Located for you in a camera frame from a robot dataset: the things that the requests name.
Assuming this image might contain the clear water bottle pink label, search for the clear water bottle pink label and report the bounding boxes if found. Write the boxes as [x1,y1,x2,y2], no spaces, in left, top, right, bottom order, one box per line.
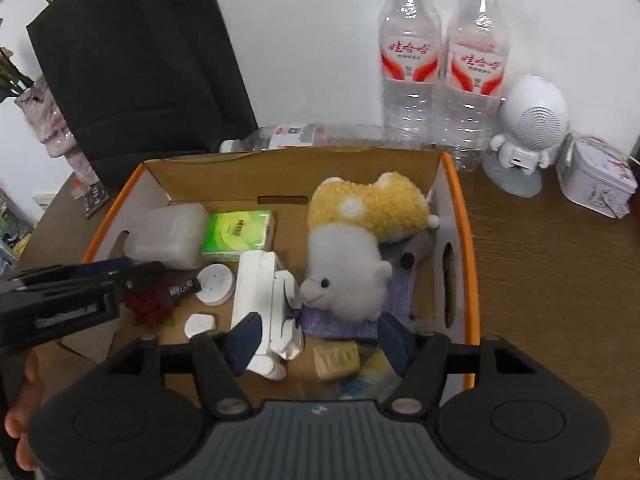
[219,122,386,154]

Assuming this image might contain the small white rounded case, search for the small white rounded case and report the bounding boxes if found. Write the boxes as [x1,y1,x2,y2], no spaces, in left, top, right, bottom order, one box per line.
[184,312,217,340]

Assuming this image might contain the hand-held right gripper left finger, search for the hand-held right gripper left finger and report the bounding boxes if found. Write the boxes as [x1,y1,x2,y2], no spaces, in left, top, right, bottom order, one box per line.
[102,311,263,419]

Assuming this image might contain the green tissue packet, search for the green tissue packet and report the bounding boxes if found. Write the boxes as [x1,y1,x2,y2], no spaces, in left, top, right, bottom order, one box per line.
[201,209,276,264]

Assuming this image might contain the printed snack packet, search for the printed snack packet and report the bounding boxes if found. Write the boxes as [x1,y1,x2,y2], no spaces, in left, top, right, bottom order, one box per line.
[340,344,417,402]

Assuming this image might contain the white astronaut speaker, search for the white astronaut speaker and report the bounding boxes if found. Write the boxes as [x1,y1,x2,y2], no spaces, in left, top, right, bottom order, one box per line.
[482,74,571,199]

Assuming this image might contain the dark red dried flower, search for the dark red dried flower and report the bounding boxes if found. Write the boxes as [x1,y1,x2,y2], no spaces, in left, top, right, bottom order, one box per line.
[122,280,177,327]

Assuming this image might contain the person's left hand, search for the person's left hand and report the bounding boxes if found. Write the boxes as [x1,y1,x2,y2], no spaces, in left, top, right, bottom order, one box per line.
[4,349,51,472]

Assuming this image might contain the white round disc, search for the white round disc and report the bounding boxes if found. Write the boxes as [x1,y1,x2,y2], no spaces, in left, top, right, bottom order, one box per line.
[196,263,236,306]

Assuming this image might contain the mottled purple vase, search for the mottled purple vase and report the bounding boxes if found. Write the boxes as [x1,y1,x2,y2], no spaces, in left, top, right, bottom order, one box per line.
[14,75,101,187]

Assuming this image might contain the white folding phone stand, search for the white folding phone stand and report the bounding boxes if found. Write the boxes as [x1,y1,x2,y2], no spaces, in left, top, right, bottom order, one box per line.
[231,251,306,382]

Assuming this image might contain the small dark card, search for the small dark card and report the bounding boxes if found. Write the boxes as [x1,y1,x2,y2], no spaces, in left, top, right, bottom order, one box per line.
[75,180,111,220]

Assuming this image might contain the tan rectangular block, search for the tan rectangular block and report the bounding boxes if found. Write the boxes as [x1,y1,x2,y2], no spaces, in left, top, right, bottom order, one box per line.
[314,341,362,381]

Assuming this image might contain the translucent plastic box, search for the translucent plastic box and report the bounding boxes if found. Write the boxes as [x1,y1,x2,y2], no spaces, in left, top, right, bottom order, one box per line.
[122,203,211,271]

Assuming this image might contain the clear water bottle red label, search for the clear water bottle red label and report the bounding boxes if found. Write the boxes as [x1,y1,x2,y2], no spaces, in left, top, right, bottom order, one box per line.
[440,0,511,174]
[377,0,444,149]

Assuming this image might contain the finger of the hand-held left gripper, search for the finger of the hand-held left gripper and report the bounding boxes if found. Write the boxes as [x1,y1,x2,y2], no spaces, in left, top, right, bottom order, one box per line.
[7,257,136,285]
[114,261,171,297]

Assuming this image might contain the red cardboard box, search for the red cardboard box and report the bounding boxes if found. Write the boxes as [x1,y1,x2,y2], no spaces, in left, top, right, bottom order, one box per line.
[57,146,482,392]

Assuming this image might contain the white printed tin box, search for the white printed tin box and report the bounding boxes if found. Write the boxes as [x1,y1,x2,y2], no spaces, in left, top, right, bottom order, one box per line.
[556,136,639,220]

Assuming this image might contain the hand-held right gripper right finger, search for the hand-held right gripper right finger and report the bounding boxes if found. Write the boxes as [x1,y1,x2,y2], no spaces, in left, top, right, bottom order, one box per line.
[376,312,539,416]

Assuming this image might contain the purple drawstring pouch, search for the purple drawstring pouch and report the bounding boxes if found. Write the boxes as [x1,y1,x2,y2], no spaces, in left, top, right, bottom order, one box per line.
[295,269,417,339]

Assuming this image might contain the yellow and white plush toy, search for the yellow and white plush toy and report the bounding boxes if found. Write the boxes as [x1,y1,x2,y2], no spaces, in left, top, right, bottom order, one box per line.
[298,171,441,322]

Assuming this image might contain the colourful clutter pile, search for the colourful clutter pile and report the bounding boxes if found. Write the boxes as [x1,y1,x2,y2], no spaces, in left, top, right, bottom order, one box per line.
[0,189,36,273]

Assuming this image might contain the small black tube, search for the small black tube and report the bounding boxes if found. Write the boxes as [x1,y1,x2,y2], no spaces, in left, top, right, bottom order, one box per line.
[167,280,204,299]

